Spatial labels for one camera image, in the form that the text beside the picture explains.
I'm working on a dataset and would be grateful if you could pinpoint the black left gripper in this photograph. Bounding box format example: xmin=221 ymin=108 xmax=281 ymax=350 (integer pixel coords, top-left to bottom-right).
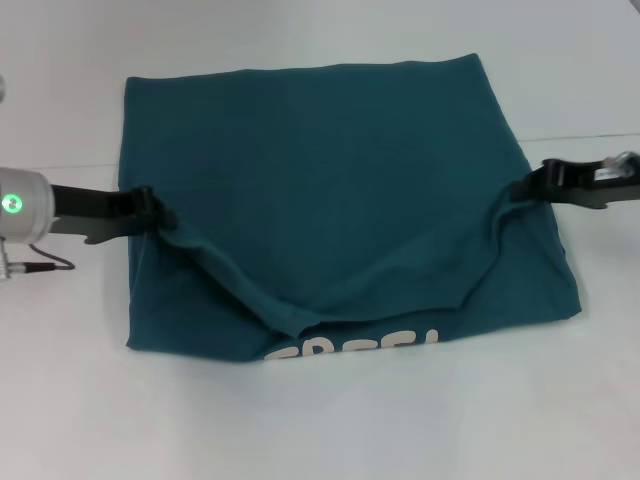
xmin=49 ymin=184 xmax=179 ymax=246

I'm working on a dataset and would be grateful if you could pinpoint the dark cable with metal plug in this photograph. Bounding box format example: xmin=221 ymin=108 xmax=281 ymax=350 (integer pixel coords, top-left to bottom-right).
xmin=0 ymin=239 xmax=76 ymax=282

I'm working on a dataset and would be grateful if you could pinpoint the teal blue t-shirt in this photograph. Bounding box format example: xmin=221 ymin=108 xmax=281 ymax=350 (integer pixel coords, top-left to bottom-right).
xmin=118 ymin=52 xmax=584 ymax=364

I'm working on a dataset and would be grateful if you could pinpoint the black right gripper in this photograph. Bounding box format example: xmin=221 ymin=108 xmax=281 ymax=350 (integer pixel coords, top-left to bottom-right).
xmin=509 ymin=154 xmax=640 ymax=210

